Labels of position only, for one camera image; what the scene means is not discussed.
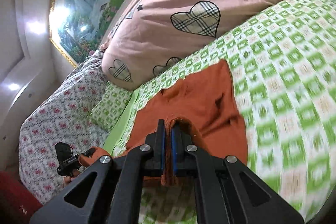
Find orange knitted sweater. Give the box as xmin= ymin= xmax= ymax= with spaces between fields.
xmin=79 ymin=59 xmax=249 ymax=187

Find person's left hand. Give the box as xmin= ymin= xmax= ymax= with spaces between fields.
xmin=64 ymin=170 xmax=81 ymax=185

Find floral pattern blanket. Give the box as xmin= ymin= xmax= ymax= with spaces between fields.
xmin=19 ymin=50 xmax=108 ymax=204

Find green checkered pillow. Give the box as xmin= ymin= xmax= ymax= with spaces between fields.
xmin=90 ymin=83 xmax=133 ymax=131

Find green checkered bed sheet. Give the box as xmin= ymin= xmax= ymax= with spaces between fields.
xmin=104 ymin=0 xmax=335 ymax=223

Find pink heart pattern quilt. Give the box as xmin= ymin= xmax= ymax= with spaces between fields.
xmin=101 ymin=0 xmax=283 ymax=90

